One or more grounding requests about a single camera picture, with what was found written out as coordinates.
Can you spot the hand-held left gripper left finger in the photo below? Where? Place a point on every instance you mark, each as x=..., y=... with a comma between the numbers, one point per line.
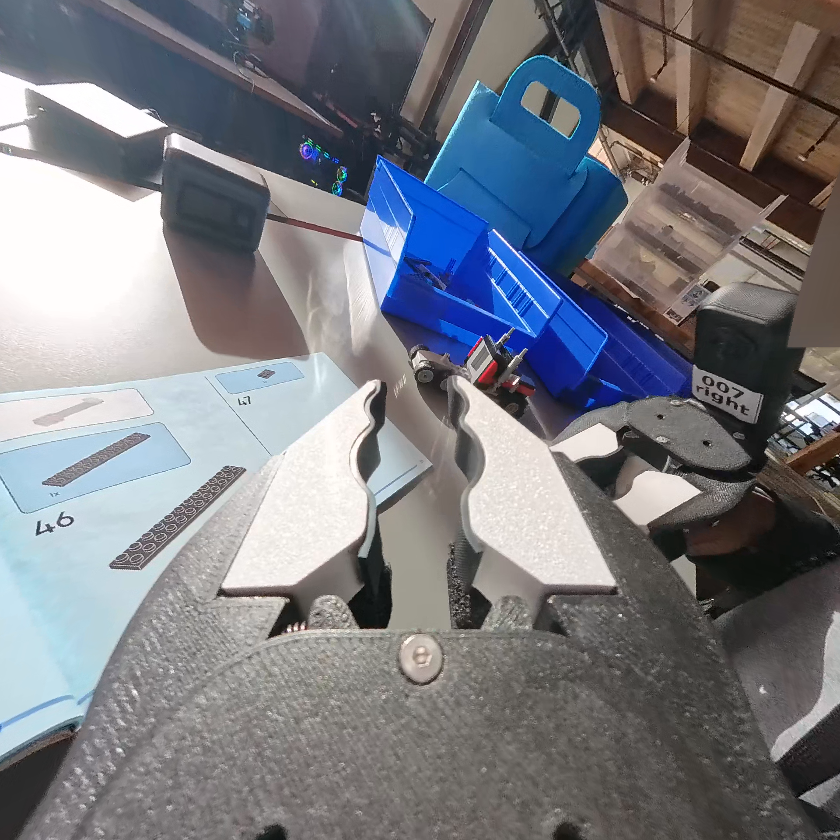
x=302, y=525

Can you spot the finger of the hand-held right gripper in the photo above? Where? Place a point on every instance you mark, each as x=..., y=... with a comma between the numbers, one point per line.
x=587, y=445
x=649, y=495

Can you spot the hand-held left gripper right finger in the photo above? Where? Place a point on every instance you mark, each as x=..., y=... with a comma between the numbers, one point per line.
x=538, y=525

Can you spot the red black toy brick truck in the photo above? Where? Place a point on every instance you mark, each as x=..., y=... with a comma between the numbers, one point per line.
x=485, y=361

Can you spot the light blue instruction booklet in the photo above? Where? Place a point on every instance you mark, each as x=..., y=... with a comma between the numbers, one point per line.
x=65, y=590

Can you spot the blue plastic bin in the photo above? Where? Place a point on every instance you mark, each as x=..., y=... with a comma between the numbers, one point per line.
x=584, y=341
x=394, y=216

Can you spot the person's right forearm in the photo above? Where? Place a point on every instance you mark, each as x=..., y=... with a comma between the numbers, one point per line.
x=807, y=538

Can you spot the grey desk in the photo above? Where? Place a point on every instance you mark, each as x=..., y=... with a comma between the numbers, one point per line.
x=98, y=295

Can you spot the person's right hand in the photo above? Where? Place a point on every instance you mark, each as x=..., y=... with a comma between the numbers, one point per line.
x=728, y=531

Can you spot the clear plastic storage drawers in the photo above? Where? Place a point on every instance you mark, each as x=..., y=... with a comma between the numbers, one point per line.
x=689, y=229

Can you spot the person's grey sweatshirt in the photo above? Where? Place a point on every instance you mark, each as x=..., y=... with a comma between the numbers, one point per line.
x=787, y=656

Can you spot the pile of loose toy bricks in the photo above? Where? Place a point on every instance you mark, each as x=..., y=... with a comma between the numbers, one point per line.
x=426, y=269

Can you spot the blue felt carrier bag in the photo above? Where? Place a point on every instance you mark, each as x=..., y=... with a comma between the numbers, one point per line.
x=525, y=164

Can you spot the dark grey cube power station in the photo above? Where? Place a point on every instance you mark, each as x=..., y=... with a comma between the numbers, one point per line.
x=210, y=197

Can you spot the computer case with coloured lights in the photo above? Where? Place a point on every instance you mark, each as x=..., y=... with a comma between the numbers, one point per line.
x=312, y=154

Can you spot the dark rectangular adapter box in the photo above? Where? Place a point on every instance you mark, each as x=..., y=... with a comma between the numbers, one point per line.
x=85, y=111

